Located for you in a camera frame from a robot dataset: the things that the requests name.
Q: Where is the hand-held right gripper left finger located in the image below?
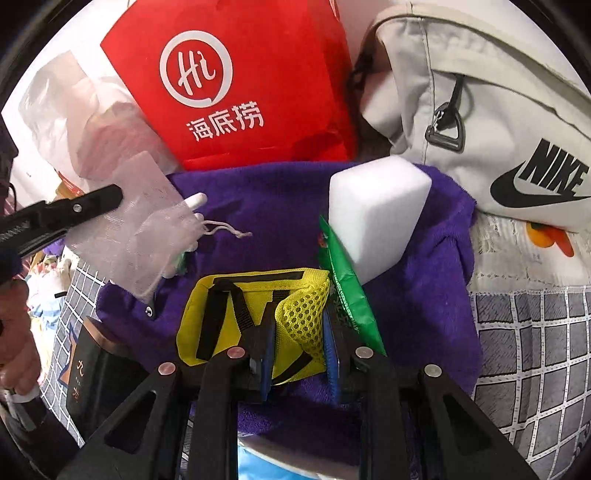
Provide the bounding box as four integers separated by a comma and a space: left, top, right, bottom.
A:
58, 322, 279, 480

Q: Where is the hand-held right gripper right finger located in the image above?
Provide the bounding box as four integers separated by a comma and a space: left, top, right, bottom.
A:
323, 307, 541, 480

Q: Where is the white organza drawstring bag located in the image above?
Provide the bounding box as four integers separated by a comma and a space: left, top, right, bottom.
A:
65, 151, 254, 301

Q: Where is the yellow mesh pouch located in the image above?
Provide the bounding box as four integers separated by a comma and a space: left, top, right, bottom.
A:
177, 269, 333, 386

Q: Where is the dark green packet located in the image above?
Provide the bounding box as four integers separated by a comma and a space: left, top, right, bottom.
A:
318, 215, 386, 356

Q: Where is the white sponge block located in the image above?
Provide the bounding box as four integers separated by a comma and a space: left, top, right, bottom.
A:
329, 157, 433, 284

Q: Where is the person's left hand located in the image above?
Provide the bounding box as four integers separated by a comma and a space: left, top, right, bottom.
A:
0, 279, 41, 393

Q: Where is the pile of clothes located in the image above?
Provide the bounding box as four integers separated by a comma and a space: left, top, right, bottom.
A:
25, 240, 75, 333

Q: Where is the dark tea box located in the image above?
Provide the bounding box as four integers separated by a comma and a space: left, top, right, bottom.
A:
65, 318, 154, 445

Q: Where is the white plastic shopping bag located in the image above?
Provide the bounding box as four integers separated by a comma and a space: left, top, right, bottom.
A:
2, 46, 181, 204

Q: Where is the blue tissue pack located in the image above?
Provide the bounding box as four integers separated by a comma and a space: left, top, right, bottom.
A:
238, 436, 365, 480

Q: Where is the purple towel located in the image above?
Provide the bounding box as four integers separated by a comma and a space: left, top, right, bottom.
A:
96, 159, 483, 444

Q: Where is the checkered tablecloth with stars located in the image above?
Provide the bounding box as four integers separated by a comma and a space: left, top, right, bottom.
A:
41, 258, 591, 480

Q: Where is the red paper bag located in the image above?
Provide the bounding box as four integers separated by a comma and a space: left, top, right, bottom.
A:
100, 0, 358, 171

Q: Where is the grey waist bag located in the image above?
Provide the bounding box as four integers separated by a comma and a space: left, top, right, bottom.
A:
353, 0, 591, 234

